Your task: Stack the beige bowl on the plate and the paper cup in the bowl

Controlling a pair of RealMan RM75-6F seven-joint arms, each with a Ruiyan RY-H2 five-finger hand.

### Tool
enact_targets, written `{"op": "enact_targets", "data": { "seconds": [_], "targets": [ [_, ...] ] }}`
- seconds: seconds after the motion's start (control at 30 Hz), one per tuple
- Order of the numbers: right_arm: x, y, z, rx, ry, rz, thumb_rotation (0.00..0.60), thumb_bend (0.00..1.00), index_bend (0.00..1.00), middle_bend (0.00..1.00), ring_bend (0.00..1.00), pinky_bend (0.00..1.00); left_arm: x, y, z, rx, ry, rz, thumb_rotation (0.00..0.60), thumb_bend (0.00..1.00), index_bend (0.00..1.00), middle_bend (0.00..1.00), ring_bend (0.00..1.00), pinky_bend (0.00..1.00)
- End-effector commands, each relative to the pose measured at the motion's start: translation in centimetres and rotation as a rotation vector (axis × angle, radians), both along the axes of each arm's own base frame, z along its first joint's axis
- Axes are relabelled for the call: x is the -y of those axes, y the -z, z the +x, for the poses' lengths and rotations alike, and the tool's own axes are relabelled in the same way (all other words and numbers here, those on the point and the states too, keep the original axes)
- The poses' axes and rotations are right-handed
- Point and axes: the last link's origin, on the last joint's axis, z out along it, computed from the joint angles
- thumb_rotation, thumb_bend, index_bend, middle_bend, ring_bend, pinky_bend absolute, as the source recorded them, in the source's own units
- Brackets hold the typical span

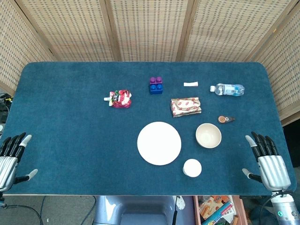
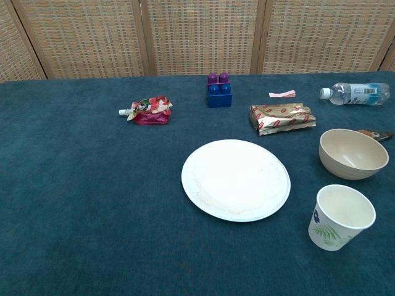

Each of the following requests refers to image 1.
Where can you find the white paper sachet strip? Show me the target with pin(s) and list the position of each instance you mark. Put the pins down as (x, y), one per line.
(191, 84)

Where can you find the orange snack package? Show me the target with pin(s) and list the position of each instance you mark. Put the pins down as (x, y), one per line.
(208, 208)

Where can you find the brown correction tape dispenser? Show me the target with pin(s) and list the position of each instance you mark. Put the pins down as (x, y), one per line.
(222, 119)

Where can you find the pink storage box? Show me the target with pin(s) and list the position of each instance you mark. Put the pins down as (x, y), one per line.
(196, 211)

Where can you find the gold red snack wrapper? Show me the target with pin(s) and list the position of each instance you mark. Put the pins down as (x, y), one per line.
(186, 107)

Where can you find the blue toy building block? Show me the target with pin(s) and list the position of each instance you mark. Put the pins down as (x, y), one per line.
(156, 89)

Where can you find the white round plate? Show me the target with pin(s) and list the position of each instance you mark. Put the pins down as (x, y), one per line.
(159, 143)

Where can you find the woven wooden folding screen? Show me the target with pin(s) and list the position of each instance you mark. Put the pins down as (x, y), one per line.
(150, 28)

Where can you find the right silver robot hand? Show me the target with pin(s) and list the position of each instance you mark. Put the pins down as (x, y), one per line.
(273, 171)

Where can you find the red fruit juice pouch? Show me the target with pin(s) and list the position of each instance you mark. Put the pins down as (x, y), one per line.
(120, 99)

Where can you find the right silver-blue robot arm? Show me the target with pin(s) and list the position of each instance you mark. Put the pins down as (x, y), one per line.
(284, 208)

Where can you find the purple toy building block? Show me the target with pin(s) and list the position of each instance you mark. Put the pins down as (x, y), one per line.
(155, 80)

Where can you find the blue carpet table cover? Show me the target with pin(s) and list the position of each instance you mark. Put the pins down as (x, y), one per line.
(70, 140)

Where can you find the beige bowl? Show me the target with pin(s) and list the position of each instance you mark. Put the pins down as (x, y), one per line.
(208, 136)

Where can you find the white perforated bracket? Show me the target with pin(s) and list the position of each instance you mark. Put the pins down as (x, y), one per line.
(181, 204)

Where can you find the blue picture book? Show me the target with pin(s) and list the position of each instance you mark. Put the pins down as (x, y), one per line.
(221, 212)

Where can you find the black object beside table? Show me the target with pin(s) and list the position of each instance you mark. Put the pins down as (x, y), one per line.
(293, 145)

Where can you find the white paper cup leaf print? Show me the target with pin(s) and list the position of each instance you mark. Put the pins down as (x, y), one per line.
(192, 167)

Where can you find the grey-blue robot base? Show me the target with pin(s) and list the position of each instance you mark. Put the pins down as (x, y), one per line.
(140, 211)

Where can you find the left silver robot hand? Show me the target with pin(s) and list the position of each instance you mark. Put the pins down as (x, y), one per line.
(8, 171)

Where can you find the clear plastic water bottle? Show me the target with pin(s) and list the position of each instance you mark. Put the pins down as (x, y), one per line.
(228, 89)

